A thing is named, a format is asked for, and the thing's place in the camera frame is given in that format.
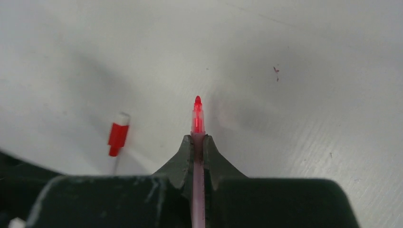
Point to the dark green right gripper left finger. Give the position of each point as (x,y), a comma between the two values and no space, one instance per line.
(160,200)

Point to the pink highlighter pen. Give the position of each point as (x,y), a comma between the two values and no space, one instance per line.
(198,187)

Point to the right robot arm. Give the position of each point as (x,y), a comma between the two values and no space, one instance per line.
(22,182)

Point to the red pen cap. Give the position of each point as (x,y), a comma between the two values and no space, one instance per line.
(118,133)

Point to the white pen red end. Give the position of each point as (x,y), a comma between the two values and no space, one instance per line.
(116,165)

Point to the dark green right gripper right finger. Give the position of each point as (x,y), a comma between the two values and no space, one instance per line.
(238,201)

